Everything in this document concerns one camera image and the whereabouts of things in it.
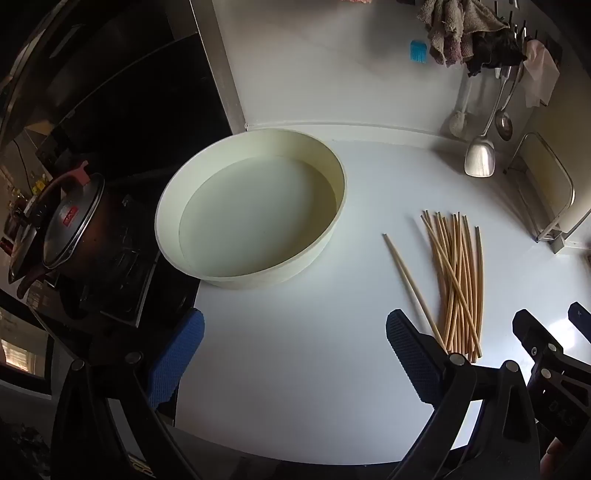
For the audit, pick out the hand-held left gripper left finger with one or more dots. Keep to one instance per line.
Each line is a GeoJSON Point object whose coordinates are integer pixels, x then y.
{"type": "Point", "coordinates": [178, 360]}

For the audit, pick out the row of condiment bottles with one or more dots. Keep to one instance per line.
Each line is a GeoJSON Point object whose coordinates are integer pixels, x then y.
{"type": "Point", "coordinates": [39, 185]}

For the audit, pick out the dark cooking pot with lid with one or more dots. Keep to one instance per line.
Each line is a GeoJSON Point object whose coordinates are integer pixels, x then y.
{"type": "Point", "coordinates": [69, 226]}

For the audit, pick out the white dish brush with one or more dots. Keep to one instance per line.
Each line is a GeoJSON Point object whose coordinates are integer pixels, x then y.
{"type": "Point", "coordinates": [459, 122]}

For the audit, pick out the black hook rail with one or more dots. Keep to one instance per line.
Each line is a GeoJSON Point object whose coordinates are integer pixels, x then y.
{"type": "Point", "coordinates": [523, 33]}

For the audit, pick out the person's right hand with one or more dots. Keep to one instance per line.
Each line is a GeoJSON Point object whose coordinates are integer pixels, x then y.
{"type": "Point", "coordinates": [553, 464]}

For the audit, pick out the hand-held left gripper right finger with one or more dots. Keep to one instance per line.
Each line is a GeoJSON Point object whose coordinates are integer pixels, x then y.
{"type": "Point", "coordinates": [411, 355]}

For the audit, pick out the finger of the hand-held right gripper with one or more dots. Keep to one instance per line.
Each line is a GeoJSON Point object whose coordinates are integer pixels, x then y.
{"type": "Point", "coordinates": [531, 334]}
{"type": "Point", "coordinates": [581, 316]}

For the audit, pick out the beige hanging towel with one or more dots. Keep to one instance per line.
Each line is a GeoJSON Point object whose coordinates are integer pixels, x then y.
{"type": "Point", "coordinates": [455, 23]}

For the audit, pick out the white round basin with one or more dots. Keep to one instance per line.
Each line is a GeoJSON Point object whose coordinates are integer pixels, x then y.
{"type": "Point", "coordinates": [258, 207]}

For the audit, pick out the metal ladle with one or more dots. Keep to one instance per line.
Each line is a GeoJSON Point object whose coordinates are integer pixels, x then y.
{"type": "Point", "coordinates": [504, 123]}

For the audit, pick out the blue silicone brush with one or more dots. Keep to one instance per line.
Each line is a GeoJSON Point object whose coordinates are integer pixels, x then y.
{"type": "Point", "coordinates": [418, 50]}

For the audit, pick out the dark hanging cloth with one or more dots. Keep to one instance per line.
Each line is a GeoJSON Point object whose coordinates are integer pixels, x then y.
{"type": "Point", "coordinates": [496, 50]}

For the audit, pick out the metal spatula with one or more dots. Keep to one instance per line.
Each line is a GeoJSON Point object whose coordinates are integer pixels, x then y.
{"type": "Point", "coordinates": [480, 157]}

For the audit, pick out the pile of wooden chopsticks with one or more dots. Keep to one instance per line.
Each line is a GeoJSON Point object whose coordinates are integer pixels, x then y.
{"type": "Point", "coordinates": [457, 277]}

